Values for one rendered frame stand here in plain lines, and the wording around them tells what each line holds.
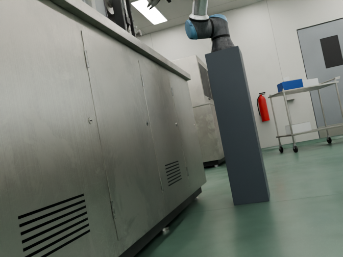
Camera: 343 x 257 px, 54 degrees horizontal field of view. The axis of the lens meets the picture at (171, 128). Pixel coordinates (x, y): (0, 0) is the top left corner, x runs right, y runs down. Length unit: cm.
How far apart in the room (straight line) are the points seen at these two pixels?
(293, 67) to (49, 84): 606
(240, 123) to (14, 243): 149
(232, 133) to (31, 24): 135
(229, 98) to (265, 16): 505
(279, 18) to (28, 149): 641
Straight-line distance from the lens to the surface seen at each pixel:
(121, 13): 198
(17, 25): 89
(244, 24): 694
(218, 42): 210
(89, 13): 118
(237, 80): 200
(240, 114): 198
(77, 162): 95
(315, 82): 559
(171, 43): 712
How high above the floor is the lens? 40
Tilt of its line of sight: 3 degrees up
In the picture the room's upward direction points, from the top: 11 degrees counter-clockwise
